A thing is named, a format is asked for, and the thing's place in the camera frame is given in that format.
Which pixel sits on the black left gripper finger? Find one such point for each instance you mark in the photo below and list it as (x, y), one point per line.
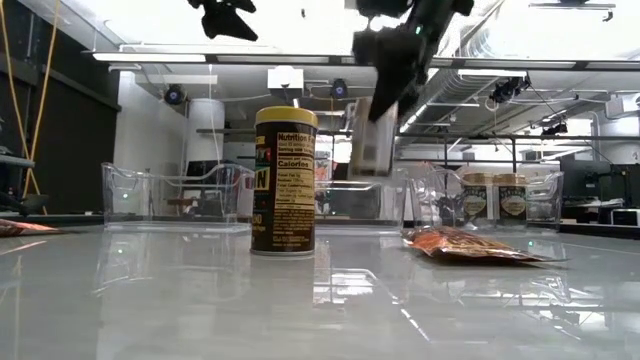
(225, 25)

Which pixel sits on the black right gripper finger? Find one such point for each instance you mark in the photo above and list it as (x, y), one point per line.
(410, 102)
(387, 95)

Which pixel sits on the brown spice jar yellow lid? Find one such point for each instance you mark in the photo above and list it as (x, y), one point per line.
(282, 200)

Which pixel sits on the orange spice packet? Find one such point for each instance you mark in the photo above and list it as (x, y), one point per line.
(22, 228)
(465, 245)

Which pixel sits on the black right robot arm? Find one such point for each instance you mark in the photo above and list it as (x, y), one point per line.
(440, 12)

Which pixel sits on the white ceiling box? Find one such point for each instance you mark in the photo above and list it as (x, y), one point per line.
(285, 77)

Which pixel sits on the black track light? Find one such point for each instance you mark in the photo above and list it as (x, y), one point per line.
(510, 89)

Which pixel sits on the white cylinder tank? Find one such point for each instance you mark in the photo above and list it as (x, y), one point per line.
(206, 130)

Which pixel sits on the clear plastic bin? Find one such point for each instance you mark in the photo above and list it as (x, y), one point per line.
(360, 210)
(545, 200)
(120, 200)

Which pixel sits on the black computer monitor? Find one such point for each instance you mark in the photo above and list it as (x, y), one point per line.
(585, 180)

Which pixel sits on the black ceiling camera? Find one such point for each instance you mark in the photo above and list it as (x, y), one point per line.
(175, 95)
(339, 88)

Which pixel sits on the black metal rig frame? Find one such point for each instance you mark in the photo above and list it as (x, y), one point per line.
(580, 65)

